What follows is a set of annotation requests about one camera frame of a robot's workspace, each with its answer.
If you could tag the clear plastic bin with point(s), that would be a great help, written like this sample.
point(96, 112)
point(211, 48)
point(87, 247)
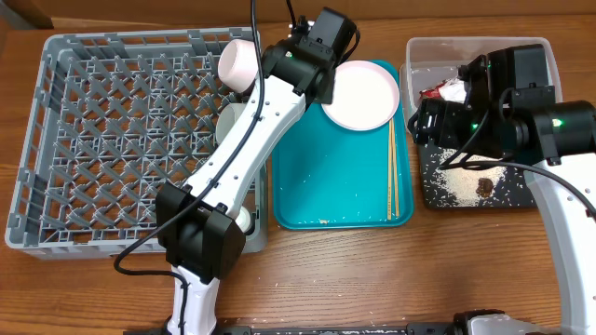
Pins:
point(430, 60)

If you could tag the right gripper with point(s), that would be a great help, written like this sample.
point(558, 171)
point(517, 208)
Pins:
point(424, 123)

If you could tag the grey bowl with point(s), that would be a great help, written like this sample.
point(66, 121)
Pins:
point(227, 118)

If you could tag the red wrapper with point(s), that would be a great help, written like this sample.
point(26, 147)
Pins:
point(433, 92)

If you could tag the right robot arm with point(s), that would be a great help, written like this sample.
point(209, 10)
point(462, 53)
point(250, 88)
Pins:
point(510, 118)

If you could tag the right wooden chopstick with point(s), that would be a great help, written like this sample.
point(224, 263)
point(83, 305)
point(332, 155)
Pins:
point(394, 166)

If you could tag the black tray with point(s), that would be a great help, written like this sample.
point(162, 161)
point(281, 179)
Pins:
point(512, 191)

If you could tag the brown food scrap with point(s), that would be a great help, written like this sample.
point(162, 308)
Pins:
point(485, 187)

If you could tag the rice pile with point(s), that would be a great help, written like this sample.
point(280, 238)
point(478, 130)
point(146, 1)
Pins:
point(461, 181)

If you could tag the wooden chopstick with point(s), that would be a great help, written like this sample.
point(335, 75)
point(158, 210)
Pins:
point(394, 166)
point(389, 176)

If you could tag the grey plastic dish rack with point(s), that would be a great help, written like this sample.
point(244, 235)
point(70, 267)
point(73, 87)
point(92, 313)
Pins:
point(113, 117)

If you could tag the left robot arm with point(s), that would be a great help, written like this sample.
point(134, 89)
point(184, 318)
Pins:
point(200, 225)

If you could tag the large white plate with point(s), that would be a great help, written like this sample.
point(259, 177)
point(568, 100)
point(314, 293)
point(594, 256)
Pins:
point(365, 96)

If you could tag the white napkin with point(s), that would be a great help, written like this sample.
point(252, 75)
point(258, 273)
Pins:
point(454, 92)

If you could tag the white cup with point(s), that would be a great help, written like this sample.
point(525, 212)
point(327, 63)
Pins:
point(247, 218)

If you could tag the left wooden chopstick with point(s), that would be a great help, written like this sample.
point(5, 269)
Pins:
point(389, 176)

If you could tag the teal serving tray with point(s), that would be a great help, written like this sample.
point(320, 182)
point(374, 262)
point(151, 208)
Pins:
point(328, 177)

